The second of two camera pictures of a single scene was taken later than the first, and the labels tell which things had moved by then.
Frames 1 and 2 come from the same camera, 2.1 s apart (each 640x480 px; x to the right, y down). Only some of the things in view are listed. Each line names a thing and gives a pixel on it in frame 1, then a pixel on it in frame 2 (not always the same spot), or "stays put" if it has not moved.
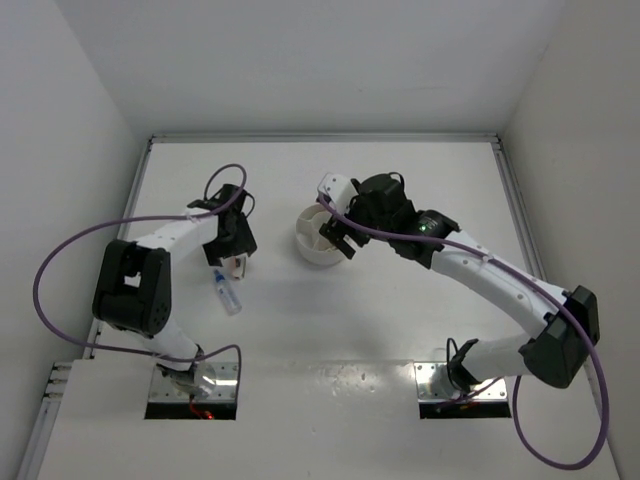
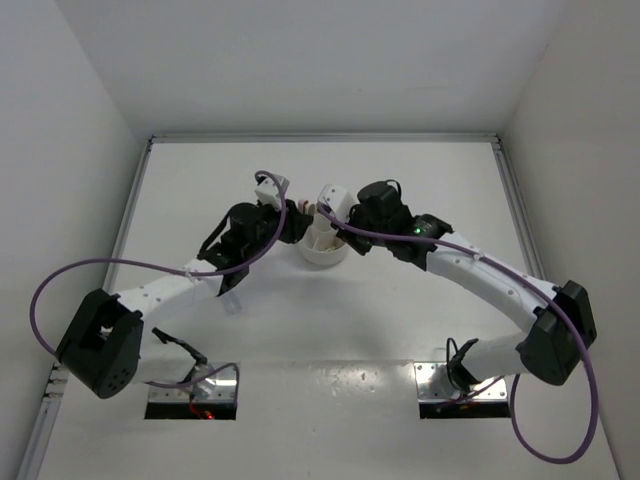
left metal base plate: [204, 382] stays put
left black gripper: [243, 244] to [294, 223]
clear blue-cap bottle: [230, 301] stays put
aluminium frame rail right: [526, 232] stays put
